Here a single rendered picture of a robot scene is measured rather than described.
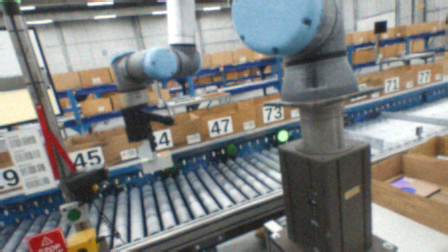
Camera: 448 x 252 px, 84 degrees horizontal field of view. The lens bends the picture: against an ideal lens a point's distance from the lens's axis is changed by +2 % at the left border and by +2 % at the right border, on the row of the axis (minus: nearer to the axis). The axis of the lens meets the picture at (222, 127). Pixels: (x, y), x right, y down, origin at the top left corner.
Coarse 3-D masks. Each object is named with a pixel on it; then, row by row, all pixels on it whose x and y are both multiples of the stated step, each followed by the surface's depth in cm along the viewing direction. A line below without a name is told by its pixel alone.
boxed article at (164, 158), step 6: (168, 150) 91; (162, 156) 85; (168, 156) 86; (144, 162) 83; (150, 162) 84; (162, 162) 85; (168, 162) 86; (144, 168) 84; (150, 168) 84; (156, 168) 85; (162, 168) 86
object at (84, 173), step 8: (80, 168) 79; (88, 168) 77; (96, 168) 76; (104, 168) 77; (72, 176) 74; (80, 176) 74; (88, 176) 75; (96, 176) 75; (104, 176) 76; (64, 184) 73; (72, 184) 73; (80, 184) 74; (88, 184) 75; (72, 192) 74; (80, 192) 76; (88, 192) 77; (96, 192) 80; (88, 200) 77
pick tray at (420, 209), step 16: (384, 160) 102; (400, 160) 107; (416, 160) 101; (432, 160) 96; (384, 176) 104; (400, 176) 106; (416, 176) 103; (432, 176) 97; (384, 192) 87; (400, 192) 82; (400, 208) 83; (416, 208) 78; (432, 208) 74; (432, 224) 75
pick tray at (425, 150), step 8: (440, 136) 118; (424, 144) 114; (432, 144) 118; (440, 144) 119; (408, 152) 106; (416, 152) 111; (424, 152) 115; (432, 152) 119; (440, 152) 120; (440, 160) 97
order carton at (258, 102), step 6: (270, 96) 201; (276, 96) 203; (240, 102) 192; (246, 102) 194; (252, 102) 196; (258, 102) 198; (258, 108) 166; (288, 108) 175; (294, 108) 177; (258, 114) 167; (288, 114) 176; (258, 120) 168; (276, 120) 173; (282, 120) 175; (288, 120) 177; (258, 126) 169; (264, 126) 170
